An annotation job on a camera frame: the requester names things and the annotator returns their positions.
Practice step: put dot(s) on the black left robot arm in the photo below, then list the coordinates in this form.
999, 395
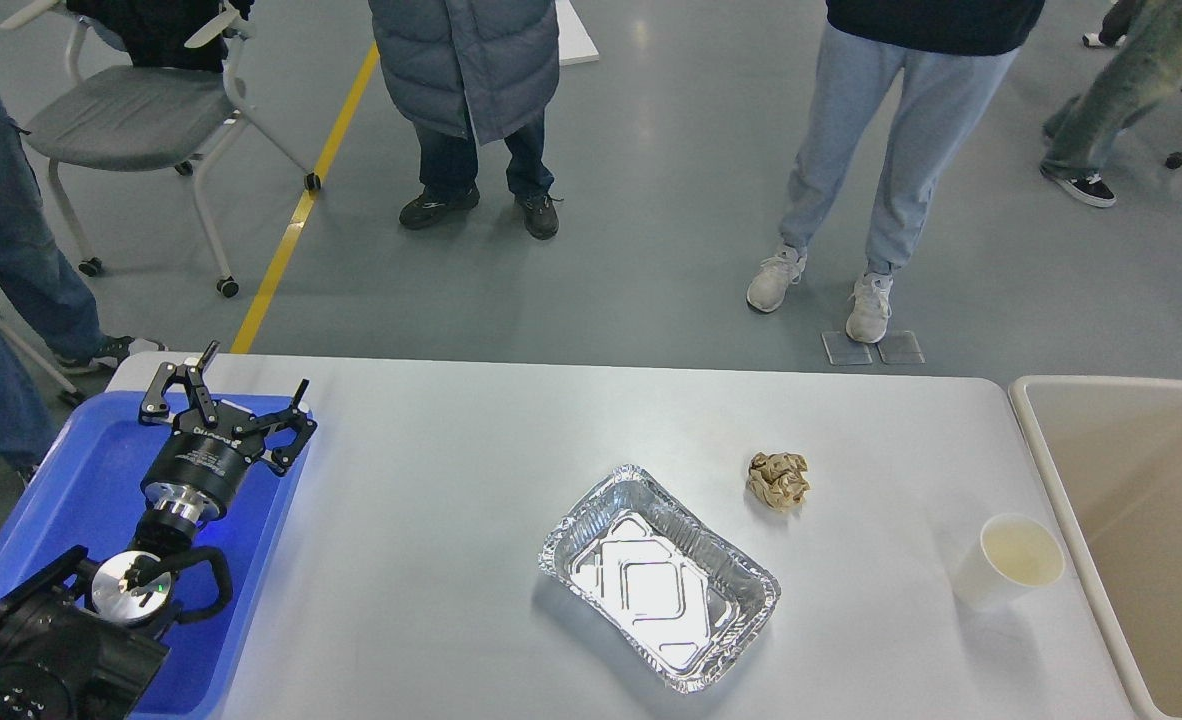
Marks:
132, 565

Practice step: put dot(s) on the crumpled brown paper ball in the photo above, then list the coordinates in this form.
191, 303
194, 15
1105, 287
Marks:
779, 480

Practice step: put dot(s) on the grey office chair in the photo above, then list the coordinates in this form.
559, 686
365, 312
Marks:
154, 86

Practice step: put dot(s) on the right floor plate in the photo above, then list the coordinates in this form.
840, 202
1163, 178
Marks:
901, 348

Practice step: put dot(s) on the blue plastic tray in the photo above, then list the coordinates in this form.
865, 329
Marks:
88, 492

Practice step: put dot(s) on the person in green trousers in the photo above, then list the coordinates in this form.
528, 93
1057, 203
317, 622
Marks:
1146, 70

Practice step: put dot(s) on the white paper cup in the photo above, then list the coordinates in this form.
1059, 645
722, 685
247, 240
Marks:
1012, 555

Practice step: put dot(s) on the left floor plate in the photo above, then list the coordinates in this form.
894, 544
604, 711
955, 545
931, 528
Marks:
842, 351

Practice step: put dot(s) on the floor plate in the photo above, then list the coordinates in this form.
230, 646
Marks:
842, 351
901, 348

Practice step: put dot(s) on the beige plastic bin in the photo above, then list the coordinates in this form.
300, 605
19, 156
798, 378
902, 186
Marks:
1109, 450

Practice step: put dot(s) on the white board on floor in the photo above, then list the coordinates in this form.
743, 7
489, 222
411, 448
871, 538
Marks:
575, 43

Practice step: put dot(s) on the person in grey puffer coat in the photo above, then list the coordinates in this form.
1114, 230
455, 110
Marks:
468, 73

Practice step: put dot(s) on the aluminium foil tray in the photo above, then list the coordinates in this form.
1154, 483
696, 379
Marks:
686, 600

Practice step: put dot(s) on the person in blue jeans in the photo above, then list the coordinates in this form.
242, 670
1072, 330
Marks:
49, 295

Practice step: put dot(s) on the person in grey sweatpants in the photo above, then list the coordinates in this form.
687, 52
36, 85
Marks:
949, 58

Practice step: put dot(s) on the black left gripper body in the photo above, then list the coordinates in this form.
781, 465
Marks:
200, 468

